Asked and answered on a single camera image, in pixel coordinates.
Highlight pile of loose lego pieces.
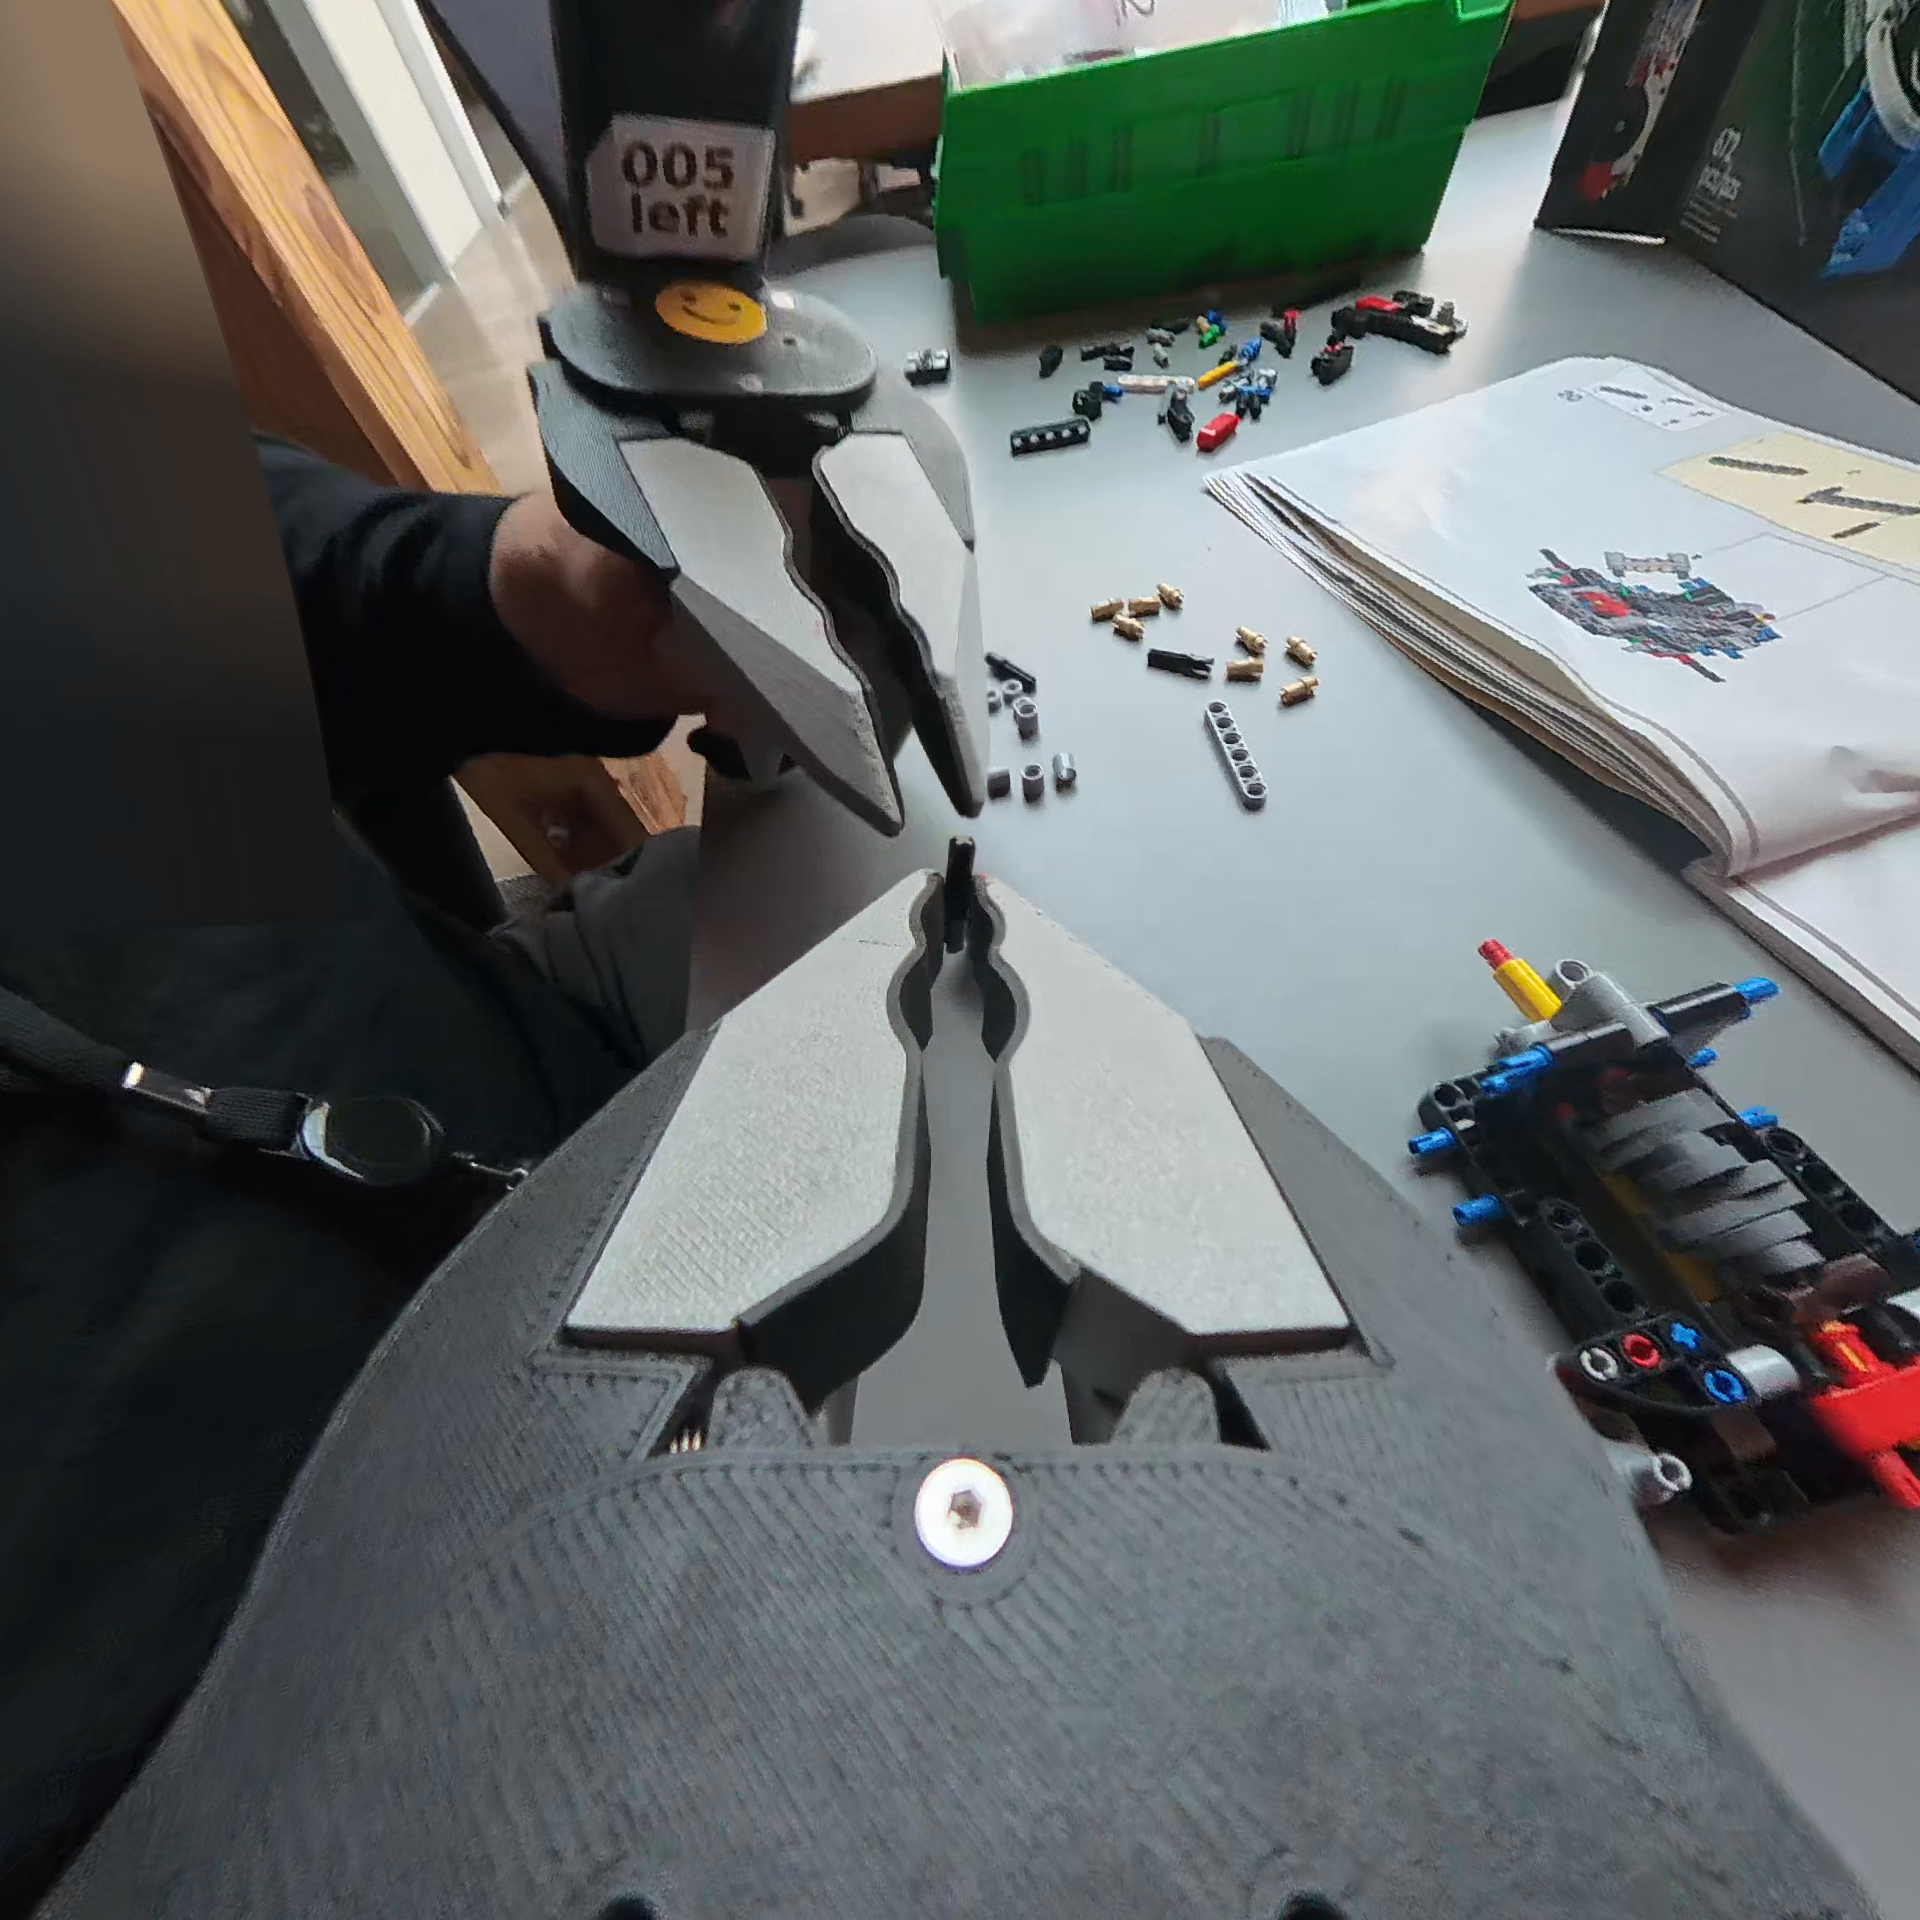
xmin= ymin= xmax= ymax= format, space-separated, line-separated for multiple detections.
xmin=904 ymin=291 xmax=1471 ymax=457

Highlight wooden post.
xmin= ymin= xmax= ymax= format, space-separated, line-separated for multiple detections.
xmin=108 ymin=0 xmax=711 ymax=876

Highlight person's black top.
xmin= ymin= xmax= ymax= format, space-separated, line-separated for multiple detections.
xmin=0 ymin=839 xmax=636 ymax=1907

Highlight lego instruction booklet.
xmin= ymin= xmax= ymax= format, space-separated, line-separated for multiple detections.
xmin=1202 ymin=356 xmax=1920 ymax=1072

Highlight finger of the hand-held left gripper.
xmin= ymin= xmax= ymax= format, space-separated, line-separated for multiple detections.
xmin=809 ymin=427 xmax=999 ymax=822
xmin=621 ymin=435 xmax=910 ymax=839

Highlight person's left hand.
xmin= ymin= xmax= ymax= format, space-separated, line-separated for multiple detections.
xmin=496 ymin=491 xmax=752 ymax=771

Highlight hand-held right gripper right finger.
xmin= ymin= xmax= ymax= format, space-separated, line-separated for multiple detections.
xmin=977 ymin=873 xmax=1358 ymax=1390

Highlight person's left forearm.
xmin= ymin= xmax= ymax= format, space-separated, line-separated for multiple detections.
xmin=254 ymin=435 xmax=678 ymax=785

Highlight black badge reel lanyard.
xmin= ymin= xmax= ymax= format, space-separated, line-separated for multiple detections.
xmin=0 ymin=984 xmax=531 ymax=1191

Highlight scattered grey lego bushes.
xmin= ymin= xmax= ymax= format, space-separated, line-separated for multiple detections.
xmin=981 ymin=680 xmax=1082 ymax=806

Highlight person's dark trousers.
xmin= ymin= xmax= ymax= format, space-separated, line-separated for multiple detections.
xmin=489 ymin=822 xmax=711 ymax=1072

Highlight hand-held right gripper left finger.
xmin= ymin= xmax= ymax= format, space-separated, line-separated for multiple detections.
xmin=566 ymin=869 xmax=935 ymax=1410

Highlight green plastic bin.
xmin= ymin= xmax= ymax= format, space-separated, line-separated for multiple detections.
xmin=935 ymin=0 xmax=1519 ymax=325

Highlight white top wooden table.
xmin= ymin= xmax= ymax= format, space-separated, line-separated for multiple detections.
xmin=779 ymin=28 xmax=950 ymax=177

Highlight black furniture leg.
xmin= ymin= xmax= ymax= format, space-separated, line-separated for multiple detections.
xmin=339 ymin=760 xmax=514 ymax=935

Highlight black lego set box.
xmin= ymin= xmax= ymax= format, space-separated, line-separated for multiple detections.
xmin=1533 ymin=0 xmax=1920 ymax=402

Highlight clear plastic bag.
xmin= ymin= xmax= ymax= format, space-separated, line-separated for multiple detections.
xmin=928 ymin=0 xmax=1354 ymax=84

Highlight partly built lego model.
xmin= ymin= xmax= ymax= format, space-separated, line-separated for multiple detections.
xmin=1409 ymin=937 xmax=1920 ymax=1531

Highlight grey lego beam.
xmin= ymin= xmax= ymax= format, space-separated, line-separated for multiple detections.
xmin=1202 ymin=696 xmax=1269 ymax=812

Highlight scattered tan lego pins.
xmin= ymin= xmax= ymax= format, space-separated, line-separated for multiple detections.
xmin=1095 ymin=584 xmax=1320 ymax=710

